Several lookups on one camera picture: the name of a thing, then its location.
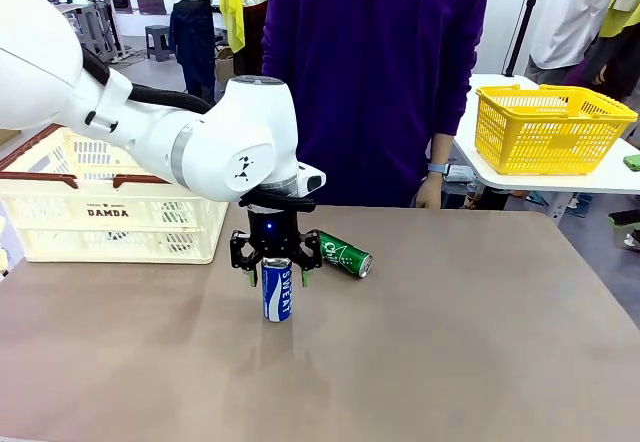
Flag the person's left hand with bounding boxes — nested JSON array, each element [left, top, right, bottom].
[[415, 171, 444, 210]]

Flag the bystander in white shirt, grey trousers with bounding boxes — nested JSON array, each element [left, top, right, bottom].
[[524, 0, 624, 86]]

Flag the yellow plastic basket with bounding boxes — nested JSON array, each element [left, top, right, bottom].
[[474, 84, 640, 176]]

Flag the black tripod stand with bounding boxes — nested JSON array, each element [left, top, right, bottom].
[[503, 0, 549, 78]]

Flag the brown cardboard box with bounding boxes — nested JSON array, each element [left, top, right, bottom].
[[214, 46, 236, 84]]

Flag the bystander in yellow-green vest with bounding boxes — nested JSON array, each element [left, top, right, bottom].
[[574, 0, 640, 103]]

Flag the cream plastic shopping basket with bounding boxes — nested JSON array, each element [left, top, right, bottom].
[[0, 124, 231, 266]]

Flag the grey plastic stool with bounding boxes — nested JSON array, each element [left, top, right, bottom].
[[144, 24, 176, 62]]

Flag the bystander with yellow vest, dark trousers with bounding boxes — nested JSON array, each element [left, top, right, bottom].
[[218, 0, 276, 78]]

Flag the green drink can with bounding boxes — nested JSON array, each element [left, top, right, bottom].
[[317, 230, 374, 280]]

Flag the blue drink can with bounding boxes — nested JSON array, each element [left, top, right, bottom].
[[261, 256, 294, 323]]

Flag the brown basket handle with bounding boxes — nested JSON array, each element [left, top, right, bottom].
[[0, 124, 80, 189], [112, 174, 174, 190]]

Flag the person's left forearm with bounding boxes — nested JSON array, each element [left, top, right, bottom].
[[429, 133, 455, 166]]

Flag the person in purple jacket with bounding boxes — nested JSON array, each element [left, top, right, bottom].
[[260, 0, 489, 209]]

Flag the white workbench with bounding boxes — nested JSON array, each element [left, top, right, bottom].
[[54, 0, 127, 68]]

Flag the bystander in white shirt, dark trousers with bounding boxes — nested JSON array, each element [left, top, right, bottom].
[[152, 0, 221, 108]]

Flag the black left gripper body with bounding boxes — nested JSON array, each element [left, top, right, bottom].
[[247, 207, 301, 261]]

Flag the white side table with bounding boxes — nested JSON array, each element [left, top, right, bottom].
[[449, 72, 640, 221]]

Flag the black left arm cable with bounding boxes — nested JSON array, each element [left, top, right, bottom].
[[79, 49, 317, 213]]

